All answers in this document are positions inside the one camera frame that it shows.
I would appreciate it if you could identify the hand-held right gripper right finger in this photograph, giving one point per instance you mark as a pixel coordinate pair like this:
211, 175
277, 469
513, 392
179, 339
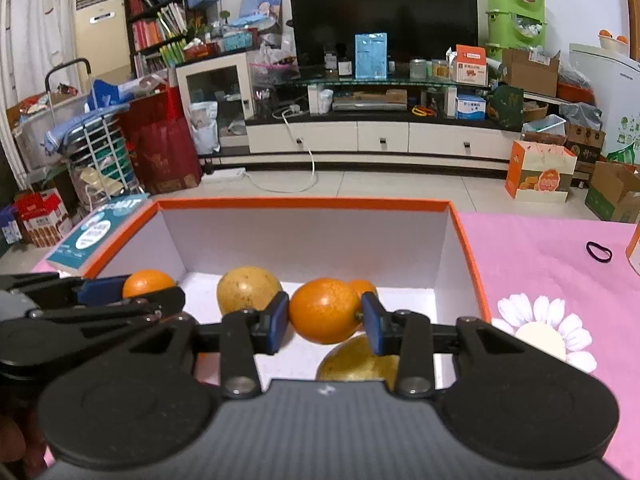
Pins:
372, 322

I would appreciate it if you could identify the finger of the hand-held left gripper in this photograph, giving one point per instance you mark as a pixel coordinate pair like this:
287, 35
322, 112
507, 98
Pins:
100, 291
125, 307

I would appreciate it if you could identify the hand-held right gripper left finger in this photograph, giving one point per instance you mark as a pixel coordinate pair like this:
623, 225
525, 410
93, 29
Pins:
277, 325

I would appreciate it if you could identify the large orange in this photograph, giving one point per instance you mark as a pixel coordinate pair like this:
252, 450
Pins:
147, 284

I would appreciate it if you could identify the mandarin orange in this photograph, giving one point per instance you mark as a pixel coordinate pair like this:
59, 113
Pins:
364, 287
325, 310

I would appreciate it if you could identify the yellow green pear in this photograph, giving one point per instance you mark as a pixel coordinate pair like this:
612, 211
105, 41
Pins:
350, 362

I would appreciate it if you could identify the orange cardboard box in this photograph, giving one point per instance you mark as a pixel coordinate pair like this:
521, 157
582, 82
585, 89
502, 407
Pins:
300, 240

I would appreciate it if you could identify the teal paperback book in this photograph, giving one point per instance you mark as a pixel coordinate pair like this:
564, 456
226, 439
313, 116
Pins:
95, 235

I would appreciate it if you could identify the red white carton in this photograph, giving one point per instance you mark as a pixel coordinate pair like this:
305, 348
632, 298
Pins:
42, 220

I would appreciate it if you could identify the blue white small carton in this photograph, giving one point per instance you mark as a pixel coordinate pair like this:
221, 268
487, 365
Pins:
9, 225

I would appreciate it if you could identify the metal shopping trolley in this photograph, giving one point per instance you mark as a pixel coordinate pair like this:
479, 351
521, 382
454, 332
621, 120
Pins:
100, 150

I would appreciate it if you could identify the red gift bag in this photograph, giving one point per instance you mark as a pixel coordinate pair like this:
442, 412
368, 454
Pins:
162, 155

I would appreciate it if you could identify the pink flowered tablecloth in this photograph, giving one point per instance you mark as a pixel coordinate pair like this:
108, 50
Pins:
525, 270

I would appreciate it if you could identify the white plastic storage tub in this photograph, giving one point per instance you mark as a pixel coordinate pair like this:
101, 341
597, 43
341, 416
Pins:
35, 125

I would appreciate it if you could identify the white black television stand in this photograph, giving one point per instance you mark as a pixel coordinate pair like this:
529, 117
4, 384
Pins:
380, 135

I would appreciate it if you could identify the white pet food bag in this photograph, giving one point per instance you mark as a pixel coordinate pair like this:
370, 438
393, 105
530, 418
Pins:
204, 127

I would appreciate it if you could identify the white power strip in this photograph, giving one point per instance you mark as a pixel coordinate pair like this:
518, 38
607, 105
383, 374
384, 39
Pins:
290, 110

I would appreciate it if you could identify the silver media player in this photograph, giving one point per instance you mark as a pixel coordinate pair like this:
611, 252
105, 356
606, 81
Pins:
370, 102

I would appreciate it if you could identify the white glass door cabinet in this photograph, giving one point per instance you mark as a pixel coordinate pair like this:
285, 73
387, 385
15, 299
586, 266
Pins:
215, 100

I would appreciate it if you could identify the orange paper gift bag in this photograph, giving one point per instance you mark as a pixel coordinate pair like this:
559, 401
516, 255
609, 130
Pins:
540, 175

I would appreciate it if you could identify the blue white mask box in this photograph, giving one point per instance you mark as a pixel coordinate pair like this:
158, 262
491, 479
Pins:
470, 107

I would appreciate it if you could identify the dark green gift bag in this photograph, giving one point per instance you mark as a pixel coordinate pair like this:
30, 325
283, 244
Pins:
506, 107

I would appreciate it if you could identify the clear plastic bin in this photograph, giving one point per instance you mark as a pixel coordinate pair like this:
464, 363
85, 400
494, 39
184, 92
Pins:
545, 127

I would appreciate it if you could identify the white curtain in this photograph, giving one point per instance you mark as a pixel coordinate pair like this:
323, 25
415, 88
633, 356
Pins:
30, 35

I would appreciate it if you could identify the white standing air conditioner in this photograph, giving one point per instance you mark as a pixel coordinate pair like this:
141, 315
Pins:
102, 25

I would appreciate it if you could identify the light blue flat package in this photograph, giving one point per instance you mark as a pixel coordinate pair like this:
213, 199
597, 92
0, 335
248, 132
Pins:
371, 56

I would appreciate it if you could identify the green printed cardboard box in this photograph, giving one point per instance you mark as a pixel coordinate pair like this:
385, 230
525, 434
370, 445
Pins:
612, 195

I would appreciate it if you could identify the orange white medicine box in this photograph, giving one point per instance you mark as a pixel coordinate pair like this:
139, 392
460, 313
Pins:
470, 65

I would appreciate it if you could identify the printed brown cardboard box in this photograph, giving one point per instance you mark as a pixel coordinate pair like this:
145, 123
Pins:
585, 145

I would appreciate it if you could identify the dark bookshelf with books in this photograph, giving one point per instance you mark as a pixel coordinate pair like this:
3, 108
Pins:
155, 15

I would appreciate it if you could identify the black television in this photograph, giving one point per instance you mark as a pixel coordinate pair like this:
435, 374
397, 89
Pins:
382, 10

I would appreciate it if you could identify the white refrigerator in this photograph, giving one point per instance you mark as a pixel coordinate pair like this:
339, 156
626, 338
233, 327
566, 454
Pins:
612, 105

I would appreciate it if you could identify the green plastic rack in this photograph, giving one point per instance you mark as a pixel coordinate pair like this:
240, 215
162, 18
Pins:
515, 15

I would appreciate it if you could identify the white bowl of oranges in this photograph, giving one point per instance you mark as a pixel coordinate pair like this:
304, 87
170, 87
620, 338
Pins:
614, 42

